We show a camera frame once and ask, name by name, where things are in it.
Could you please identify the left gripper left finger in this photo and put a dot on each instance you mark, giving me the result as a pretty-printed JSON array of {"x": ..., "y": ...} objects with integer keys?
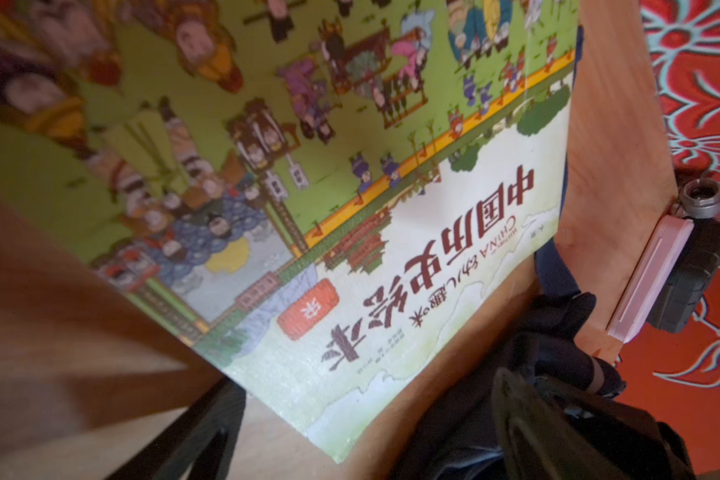
[{"x": 199, "y": 444}]

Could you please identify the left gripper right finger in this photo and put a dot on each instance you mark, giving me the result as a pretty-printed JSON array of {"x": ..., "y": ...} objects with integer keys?
[{"x": 536, "y": 440}]

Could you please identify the navy blue student backpack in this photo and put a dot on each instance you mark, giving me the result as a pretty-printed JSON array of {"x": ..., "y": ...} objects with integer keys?
[{"x": 456, "y": 437}]

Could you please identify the colourful illustrated history book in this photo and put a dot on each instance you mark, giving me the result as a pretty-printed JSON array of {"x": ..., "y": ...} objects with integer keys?
[{"x": 315, "y": 196}]

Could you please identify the black hard case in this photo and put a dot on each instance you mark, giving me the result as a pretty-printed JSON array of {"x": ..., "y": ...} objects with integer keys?
[{"x": 690, "y": 277}]

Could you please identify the pink pencil case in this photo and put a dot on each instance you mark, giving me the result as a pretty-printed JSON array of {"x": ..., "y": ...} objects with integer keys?
[{"x": 651, "y": 273}]

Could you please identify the small silver metal cylinder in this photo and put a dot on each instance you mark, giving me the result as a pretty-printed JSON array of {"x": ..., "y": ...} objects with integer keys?
[{"x": 700, "y": 198}]

